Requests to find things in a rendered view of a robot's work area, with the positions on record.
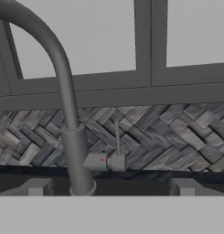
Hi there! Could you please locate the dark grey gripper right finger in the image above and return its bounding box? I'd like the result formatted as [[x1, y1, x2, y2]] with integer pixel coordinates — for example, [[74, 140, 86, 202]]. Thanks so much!
[[169, 177, 224, 197]]

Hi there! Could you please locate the grey faucet handle lever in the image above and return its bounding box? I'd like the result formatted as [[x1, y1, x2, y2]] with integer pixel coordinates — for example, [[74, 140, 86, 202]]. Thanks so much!
[[106, 120, 127, 173]]

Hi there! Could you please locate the grey sink faucet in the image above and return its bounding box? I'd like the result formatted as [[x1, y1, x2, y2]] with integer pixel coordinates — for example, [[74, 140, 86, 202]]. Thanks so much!
[[0, 0, 109, 197]]

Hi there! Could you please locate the grey framed window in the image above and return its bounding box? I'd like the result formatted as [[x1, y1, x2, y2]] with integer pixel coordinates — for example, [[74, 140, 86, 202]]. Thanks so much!
[[0, 0, 224, 112]]

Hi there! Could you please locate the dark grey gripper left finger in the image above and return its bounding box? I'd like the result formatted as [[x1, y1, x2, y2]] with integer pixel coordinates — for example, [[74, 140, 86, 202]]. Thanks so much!
[[0, 177, 55, 197]]

